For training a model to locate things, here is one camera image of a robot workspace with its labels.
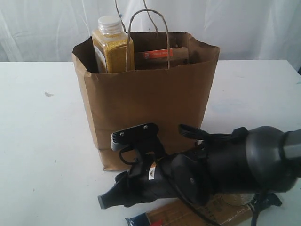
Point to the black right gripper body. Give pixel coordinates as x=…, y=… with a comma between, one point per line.
x=175, y=176

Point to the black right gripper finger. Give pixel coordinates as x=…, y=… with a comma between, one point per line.
x=118, y=195

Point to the spaghetti package dark blue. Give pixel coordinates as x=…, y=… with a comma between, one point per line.
x=224, y=209

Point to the brown paper shopping bag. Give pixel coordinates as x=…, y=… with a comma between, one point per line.
x=166, y=97

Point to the brown kraft pouch white label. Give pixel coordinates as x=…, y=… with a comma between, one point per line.
x=157, y=59

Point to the yellow millet grain pack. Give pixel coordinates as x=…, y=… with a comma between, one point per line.
x=113, y=51

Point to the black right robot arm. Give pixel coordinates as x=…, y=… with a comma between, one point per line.
x=261, y=160

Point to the white backdrop sheet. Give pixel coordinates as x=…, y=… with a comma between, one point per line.
x=47, y=30

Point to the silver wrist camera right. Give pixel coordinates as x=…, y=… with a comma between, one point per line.
x=129, y=136

